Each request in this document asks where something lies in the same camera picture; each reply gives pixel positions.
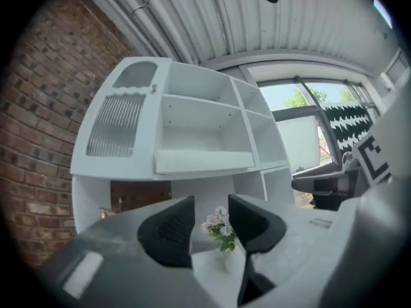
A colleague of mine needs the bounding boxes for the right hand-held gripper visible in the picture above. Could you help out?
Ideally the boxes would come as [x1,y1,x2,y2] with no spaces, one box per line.
[291,81,411,211]

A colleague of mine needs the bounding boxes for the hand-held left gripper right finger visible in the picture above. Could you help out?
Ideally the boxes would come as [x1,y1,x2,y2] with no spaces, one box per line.
[227,193,354,307]

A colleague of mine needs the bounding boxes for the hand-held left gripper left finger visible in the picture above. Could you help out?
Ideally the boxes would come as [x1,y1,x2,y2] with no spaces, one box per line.
[57,196,232,308]

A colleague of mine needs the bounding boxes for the white shelf unit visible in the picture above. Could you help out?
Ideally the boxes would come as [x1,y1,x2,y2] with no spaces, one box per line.
[69,56,296,237]

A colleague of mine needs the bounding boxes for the white cabinet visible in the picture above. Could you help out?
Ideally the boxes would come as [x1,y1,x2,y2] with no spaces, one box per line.
[189,239,250,308]

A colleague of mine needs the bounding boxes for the white flower bouquet vase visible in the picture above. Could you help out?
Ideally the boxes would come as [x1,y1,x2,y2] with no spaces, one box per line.
[200,205,238,274]

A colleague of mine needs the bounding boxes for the frosted white window panel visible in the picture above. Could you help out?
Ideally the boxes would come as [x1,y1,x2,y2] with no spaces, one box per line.
[275,115,320,169]

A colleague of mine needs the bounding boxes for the rows of black silhouette cutouts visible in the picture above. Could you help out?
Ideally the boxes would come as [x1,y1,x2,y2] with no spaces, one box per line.
[322,104,375,152]

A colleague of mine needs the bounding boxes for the white ceiling pipe bundle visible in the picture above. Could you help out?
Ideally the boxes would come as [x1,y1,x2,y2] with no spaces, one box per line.
[80,0,200,64]

